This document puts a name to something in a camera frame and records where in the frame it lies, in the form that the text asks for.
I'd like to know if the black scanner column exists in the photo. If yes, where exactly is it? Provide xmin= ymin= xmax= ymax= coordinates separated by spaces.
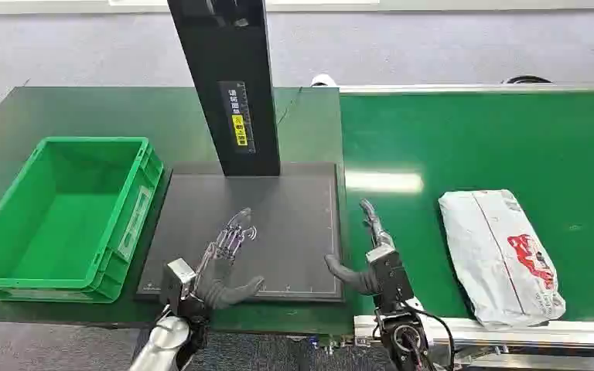
xmin=167 ymin=0 xmax=282 ymax=178

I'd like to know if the white label on crate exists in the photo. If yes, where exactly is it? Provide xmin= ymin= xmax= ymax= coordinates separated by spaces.
xmin=118 ymin=185 xmax=153 ymax=263

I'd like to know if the green plastic crate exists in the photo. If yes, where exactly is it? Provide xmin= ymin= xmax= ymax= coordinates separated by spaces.
xmin=0 ymin=136 xmax=165 ymax=305

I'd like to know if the yellow warning sticker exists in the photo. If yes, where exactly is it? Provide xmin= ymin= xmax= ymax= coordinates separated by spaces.
xmin=231 ymin=114 xmax=249 ymax=148

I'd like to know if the silver conveyor frame rail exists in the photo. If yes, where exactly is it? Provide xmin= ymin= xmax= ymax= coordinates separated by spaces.
xmin=353 ymin=314 xmax=594 ymax=371

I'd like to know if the green conveyor belt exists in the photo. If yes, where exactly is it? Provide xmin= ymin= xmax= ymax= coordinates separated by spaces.
xmin=339 ymin=90 xmax=594 ymax=322

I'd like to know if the grey plastic parcel bag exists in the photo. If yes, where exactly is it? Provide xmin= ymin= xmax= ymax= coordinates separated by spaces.
xmin=438 ymin=189 xmax=567 ymax=330

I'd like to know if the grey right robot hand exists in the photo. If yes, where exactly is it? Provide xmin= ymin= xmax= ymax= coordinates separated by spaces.
xmin=323 ymin=199 xmax=416 ymax=313

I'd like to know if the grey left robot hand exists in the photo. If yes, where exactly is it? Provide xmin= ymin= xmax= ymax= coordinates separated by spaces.
xmin=159 ymin=207 xmax=266 ymax=318

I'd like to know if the black round object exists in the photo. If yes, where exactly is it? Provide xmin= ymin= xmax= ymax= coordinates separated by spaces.
xmin=501 ymin=75 xmax=553 ymax=85

